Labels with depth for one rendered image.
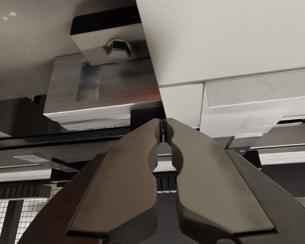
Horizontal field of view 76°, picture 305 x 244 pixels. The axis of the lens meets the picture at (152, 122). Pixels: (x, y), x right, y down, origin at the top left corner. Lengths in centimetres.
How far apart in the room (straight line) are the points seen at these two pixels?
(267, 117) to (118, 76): 18
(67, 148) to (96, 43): 37
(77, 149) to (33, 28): 33
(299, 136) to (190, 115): 37
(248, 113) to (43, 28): 26
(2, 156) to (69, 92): 44
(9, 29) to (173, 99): 23
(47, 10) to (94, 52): 7
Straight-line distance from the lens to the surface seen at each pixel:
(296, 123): 28
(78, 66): 30
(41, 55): 34
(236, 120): 23
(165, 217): 73
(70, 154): 56
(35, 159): 38
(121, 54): 24
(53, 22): 29
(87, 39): 26
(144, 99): 23
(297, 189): 81
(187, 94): 16
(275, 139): 52
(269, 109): 22
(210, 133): 26
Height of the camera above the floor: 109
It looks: 24 degrees down
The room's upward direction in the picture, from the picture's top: 178 degrees clockwise
